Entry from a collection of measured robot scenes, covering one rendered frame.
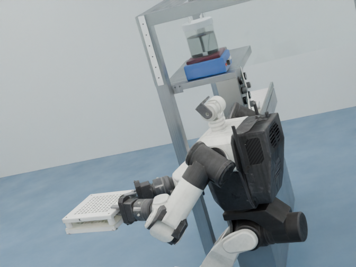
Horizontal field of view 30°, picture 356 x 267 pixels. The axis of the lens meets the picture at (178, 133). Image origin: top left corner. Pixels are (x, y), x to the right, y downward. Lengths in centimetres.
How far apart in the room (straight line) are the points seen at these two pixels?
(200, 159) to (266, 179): 28
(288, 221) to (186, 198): 45
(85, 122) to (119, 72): 69
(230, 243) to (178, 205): 38
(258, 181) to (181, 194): 31
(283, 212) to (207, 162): 44
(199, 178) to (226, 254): 46
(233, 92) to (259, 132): 88
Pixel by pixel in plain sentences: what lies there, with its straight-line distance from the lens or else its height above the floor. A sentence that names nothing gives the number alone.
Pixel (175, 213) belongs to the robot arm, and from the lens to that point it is 228.
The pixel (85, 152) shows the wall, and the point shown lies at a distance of 723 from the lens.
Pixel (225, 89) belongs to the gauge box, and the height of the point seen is 120.
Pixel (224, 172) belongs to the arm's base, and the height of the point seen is 116.
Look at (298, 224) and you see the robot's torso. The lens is 251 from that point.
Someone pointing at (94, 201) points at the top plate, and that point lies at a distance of 292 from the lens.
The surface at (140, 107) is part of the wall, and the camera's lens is 686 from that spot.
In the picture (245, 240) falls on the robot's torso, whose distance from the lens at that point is 255.
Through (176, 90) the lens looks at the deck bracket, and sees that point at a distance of 323.
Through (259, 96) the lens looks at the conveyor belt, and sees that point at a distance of 440.
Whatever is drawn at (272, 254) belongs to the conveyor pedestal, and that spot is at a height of 23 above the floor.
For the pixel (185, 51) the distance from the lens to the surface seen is 311.
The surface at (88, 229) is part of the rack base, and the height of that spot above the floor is 92.
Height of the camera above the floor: 191
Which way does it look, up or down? 15 degrees down
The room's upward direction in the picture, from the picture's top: 16 degrees counter-clockwise
